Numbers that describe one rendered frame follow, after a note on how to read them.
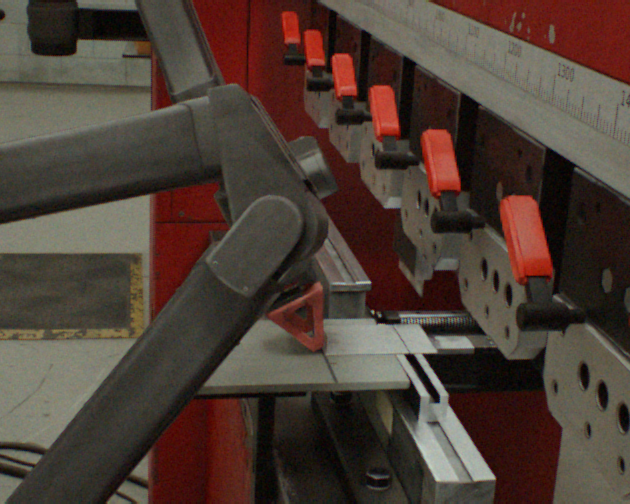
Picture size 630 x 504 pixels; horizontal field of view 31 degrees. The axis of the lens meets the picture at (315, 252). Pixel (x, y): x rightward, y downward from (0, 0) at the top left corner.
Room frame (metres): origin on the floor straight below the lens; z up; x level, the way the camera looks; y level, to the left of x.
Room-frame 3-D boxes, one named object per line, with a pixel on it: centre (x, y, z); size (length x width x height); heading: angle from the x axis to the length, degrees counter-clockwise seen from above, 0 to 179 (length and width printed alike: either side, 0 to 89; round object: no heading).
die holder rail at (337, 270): (1.75, -0.01, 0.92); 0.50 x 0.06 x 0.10; 11
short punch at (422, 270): (1.21, -0.11, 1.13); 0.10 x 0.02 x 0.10; 11
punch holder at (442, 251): (1.04, -0.14, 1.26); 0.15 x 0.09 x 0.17; 11
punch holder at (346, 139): (1.43, -0.06, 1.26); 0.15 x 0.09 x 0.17; 11
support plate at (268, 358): (1.19, 0.04, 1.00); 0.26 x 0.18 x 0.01; 101
